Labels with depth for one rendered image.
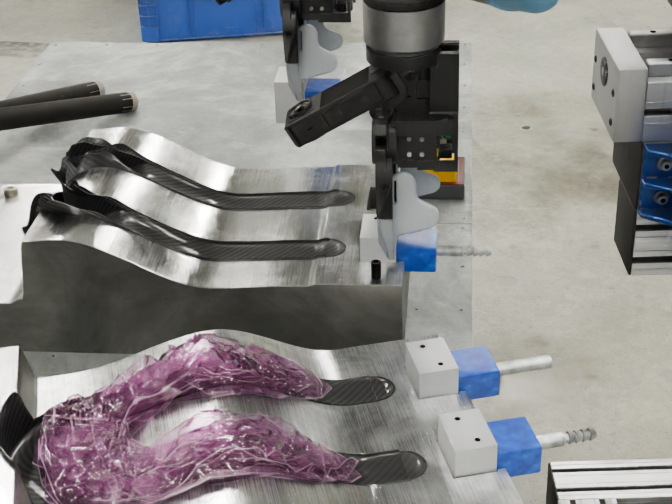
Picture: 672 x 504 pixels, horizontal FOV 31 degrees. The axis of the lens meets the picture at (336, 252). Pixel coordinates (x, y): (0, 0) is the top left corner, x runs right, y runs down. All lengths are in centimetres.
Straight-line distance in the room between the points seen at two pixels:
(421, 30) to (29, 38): 353
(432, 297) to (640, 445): 116
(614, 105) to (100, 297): 61
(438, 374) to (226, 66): 98
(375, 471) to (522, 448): 12
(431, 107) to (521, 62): 296
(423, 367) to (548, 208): 214
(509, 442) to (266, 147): 76
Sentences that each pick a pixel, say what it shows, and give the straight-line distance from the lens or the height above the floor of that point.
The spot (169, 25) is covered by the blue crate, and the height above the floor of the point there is 6.
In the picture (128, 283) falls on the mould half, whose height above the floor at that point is 89.
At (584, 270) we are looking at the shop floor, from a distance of 294.
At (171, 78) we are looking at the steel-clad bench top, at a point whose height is 80.
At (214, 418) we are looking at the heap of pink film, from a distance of 98.
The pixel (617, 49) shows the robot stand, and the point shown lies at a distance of 146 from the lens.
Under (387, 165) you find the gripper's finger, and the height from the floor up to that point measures 101.
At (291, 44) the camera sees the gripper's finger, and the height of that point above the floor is 102.
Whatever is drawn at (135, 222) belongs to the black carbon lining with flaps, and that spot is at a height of 91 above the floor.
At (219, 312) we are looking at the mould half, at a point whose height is 85.
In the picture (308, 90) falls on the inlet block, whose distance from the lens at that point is 147.
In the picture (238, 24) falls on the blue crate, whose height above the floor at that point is 5.
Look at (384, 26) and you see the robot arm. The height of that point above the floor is 114.
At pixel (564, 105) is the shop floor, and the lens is 379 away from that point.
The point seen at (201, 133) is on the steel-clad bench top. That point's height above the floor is 80.
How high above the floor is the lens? 152
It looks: 30 degrees down
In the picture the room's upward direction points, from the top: 2 degrees counter-clockwise
